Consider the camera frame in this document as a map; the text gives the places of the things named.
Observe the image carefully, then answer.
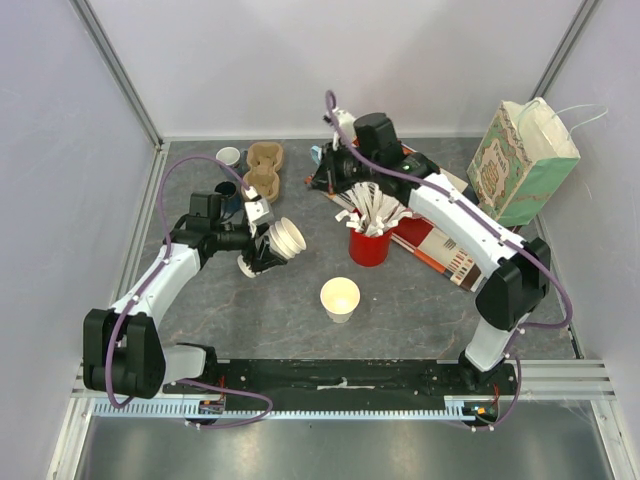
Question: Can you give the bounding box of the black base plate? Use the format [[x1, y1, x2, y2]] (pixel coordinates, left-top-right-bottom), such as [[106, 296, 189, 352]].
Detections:
[[162, 357, 517, 399]]

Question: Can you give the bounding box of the white grey ceramic mug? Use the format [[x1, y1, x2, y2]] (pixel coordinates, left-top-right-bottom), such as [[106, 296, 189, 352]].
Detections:
[[216, 146, 241, 172]]

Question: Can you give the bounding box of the white stir sticks bundle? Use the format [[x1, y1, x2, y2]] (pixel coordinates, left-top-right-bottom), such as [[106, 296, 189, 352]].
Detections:
[[335, 182, 414, 238]]

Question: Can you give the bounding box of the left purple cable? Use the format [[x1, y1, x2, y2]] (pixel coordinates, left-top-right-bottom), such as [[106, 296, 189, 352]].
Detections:
[[107, 154, 274, 432]]

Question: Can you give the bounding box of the red cup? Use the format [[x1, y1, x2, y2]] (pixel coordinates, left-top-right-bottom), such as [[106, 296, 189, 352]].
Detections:
[[348, 229, 393, 267]]

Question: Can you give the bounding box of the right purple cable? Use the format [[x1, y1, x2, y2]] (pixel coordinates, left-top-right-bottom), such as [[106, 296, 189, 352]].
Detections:
[[324, 89, 573, 432]]

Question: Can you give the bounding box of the single white paper cup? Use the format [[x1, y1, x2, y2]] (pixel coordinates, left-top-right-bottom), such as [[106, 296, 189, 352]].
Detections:
[[320, 277, 361, 323]]

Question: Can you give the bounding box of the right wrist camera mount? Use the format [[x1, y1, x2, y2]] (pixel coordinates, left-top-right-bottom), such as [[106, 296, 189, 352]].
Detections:
[[323, 107, 357, 143]]

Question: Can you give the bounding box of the light blue ceramic mug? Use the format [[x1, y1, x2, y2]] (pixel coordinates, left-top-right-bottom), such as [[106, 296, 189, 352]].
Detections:
[[310, 145, 324, 165]]

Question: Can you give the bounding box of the dark blue ceramic mug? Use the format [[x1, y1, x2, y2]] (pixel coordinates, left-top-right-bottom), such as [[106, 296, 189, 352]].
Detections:
[[215, 181, 243, 217]]

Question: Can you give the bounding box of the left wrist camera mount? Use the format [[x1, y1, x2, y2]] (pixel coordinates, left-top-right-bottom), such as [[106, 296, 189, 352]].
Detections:
[[244, 197, 274, 237]]

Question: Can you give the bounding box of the purple cable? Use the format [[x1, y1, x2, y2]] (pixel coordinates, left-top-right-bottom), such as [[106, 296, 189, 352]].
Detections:
[[107, 154, 274, 432], [324, 89, 573, 432]]

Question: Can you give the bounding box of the green paper gift bag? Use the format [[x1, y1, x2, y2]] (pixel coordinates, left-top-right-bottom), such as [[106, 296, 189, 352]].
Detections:
[[467, 97, 581, 227]]

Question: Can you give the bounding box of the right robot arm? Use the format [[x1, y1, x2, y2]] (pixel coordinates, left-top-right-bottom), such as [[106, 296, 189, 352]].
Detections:
[[310, 109, 550, 394]]

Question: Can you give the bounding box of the cardboard cup carrier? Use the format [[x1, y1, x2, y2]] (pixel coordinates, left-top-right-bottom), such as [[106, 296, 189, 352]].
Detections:
[[243, 142, 284, 203]]

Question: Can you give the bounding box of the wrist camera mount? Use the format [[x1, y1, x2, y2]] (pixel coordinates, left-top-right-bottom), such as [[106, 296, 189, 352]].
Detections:
[[244, 197, 274, 237], [323, 107, 357, 143]]

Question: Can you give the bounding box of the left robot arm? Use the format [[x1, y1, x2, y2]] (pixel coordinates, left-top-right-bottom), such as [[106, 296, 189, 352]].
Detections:
[[83, 193, 306, 399]]

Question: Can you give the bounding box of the colourful magazine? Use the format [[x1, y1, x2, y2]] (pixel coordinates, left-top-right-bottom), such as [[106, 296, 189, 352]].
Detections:
[[325, 167, 484, 292]]

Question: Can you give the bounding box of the aluminium frame rail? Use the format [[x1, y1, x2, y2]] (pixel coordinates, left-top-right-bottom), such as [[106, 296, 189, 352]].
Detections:
[[67, 0, 166, 151]]

